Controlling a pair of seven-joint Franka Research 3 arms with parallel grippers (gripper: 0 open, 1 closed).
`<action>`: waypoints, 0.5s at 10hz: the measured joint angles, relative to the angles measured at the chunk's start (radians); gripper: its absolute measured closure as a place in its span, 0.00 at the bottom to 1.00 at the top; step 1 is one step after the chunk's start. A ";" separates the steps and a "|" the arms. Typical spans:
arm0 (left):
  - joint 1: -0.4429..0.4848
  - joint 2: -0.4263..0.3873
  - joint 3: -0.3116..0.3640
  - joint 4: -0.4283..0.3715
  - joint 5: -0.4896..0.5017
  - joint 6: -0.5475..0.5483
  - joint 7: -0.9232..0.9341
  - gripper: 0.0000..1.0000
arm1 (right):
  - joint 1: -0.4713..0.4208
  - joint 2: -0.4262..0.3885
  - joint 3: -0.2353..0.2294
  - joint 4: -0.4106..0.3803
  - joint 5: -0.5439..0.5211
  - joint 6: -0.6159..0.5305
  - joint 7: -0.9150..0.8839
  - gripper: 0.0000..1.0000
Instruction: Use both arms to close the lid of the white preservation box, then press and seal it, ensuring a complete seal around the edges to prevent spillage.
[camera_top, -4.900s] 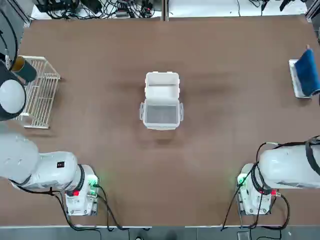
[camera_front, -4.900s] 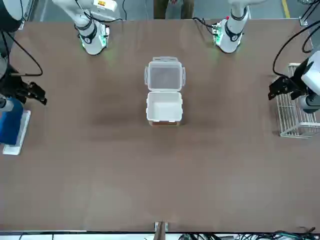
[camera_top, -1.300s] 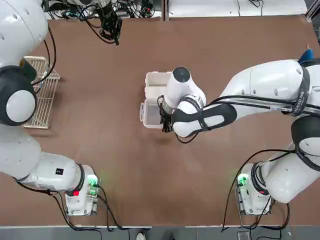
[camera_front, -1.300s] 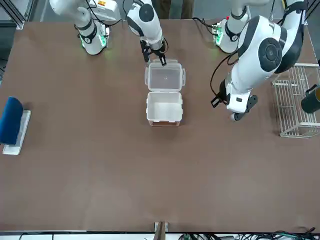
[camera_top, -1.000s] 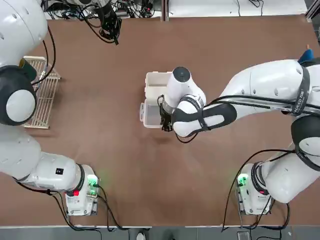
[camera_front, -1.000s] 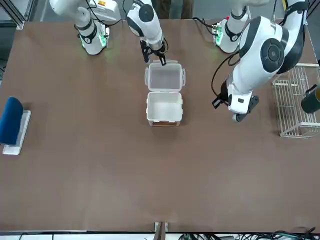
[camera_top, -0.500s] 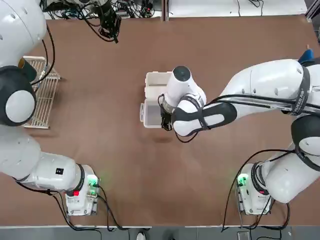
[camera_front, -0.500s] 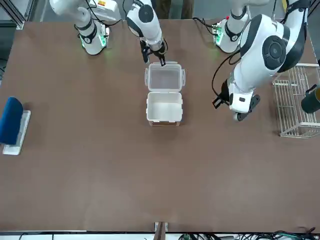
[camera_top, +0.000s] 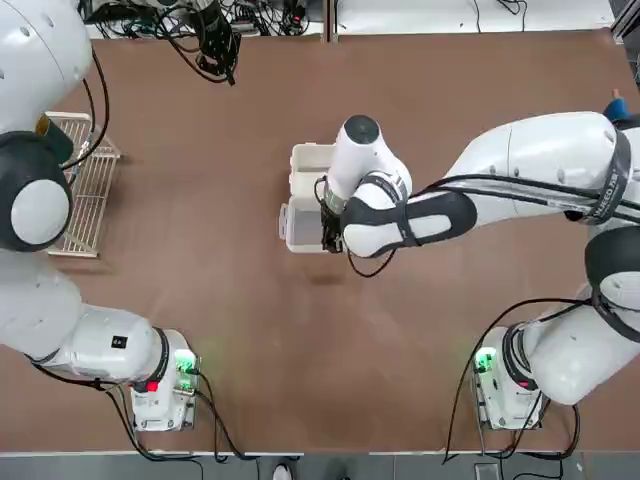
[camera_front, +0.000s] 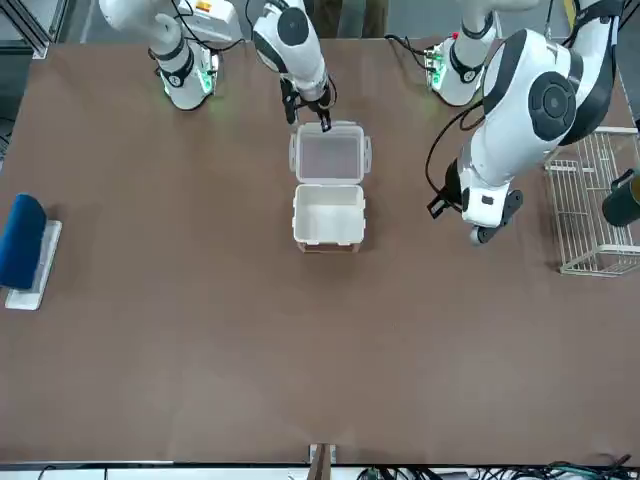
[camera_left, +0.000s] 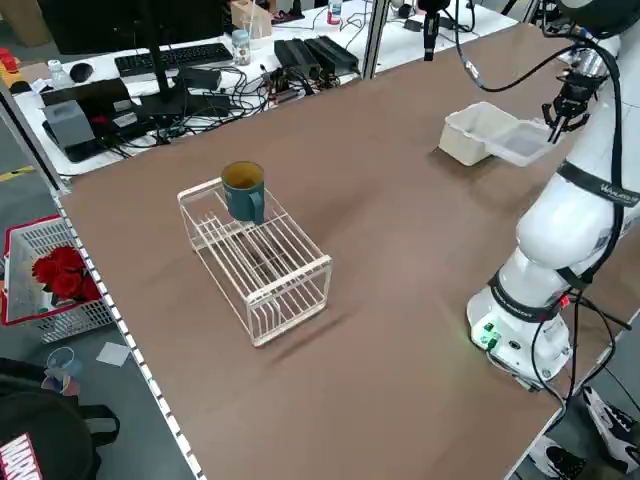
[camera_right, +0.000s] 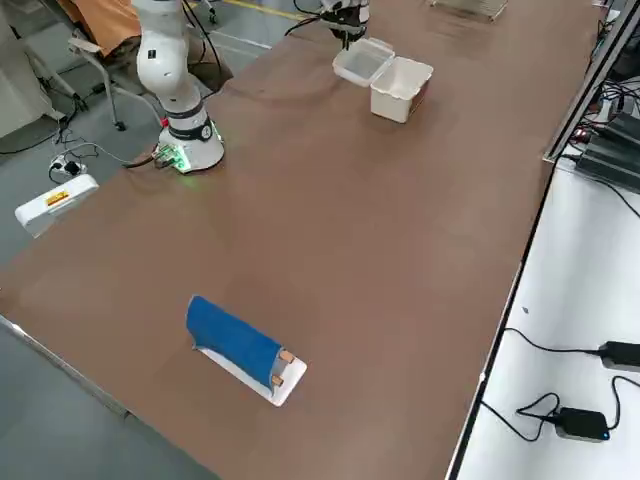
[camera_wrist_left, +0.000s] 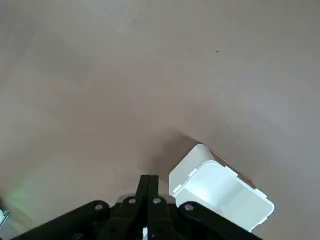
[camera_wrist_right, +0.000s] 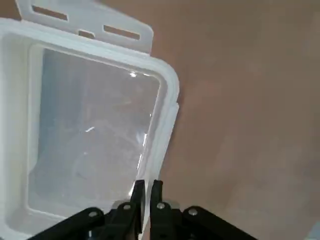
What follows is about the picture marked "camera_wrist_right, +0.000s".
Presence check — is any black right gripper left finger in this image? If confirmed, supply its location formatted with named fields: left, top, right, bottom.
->
left=29, top=179, right=147, bottom=240

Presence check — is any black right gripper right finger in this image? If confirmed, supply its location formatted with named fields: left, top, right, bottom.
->
left=149, top=179, right=254, bottom=240

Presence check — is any translucent white box lid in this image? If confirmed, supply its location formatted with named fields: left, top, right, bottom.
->
left=0, top=0, right=181, bottom=240

